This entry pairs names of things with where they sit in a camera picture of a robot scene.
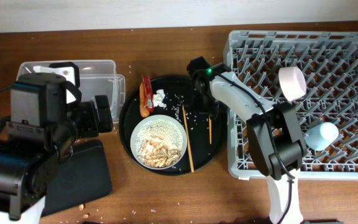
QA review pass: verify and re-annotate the wooden chopstick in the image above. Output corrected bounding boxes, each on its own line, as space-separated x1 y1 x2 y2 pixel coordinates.
208 116 212 144
182 105 195 173

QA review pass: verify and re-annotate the blue cup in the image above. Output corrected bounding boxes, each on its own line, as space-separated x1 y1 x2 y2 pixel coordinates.
305 122 339 151

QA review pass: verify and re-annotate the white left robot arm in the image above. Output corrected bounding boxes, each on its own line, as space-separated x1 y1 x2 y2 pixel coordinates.
0 62 113 223

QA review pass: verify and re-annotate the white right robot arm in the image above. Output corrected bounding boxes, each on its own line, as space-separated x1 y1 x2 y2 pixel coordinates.
186 57 307 223

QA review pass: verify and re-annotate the grey dishwasher rack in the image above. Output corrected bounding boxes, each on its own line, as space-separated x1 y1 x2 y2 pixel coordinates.
223 30 358 180

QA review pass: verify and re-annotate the crumpled white tissue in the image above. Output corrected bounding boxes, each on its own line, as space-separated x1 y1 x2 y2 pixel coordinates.
153 89 167 108

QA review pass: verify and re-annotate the orange carrot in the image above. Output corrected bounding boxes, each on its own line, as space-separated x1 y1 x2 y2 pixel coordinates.
139 83 150 118

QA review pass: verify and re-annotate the grey bowl with food scraps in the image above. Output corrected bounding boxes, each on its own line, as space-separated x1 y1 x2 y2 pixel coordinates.
130 115 188 171

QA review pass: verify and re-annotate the red snack wrapper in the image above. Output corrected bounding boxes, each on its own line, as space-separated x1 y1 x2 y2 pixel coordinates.
142 75 154 113

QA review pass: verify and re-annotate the clear plastic bin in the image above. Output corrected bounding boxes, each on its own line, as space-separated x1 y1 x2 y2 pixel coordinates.
17 60 126 124

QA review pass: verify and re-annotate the black rectangular bin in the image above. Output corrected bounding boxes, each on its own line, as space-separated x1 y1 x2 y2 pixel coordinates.
42 140 112 217

